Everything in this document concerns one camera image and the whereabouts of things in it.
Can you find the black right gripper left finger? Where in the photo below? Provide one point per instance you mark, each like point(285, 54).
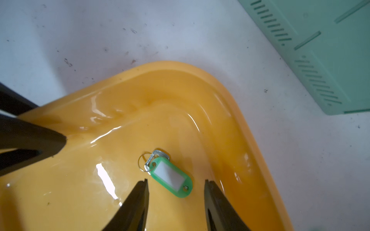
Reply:
point(132, 215)

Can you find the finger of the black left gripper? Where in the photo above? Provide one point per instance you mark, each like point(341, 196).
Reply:
point(14, 103)
point(23, 144)

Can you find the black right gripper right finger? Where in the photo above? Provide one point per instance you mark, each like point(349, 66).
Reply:
point(220, 215)

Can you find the key with green white tag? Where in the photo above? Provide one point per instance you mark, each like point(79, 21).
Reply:
point(158, 165)

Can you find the yellow plastic storage box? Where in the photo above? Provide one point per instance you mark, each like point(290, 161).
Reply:
point(171, 106)

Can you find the green file organizer rack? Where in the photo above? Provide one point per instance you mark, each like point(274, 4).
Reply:
point(326, 44)

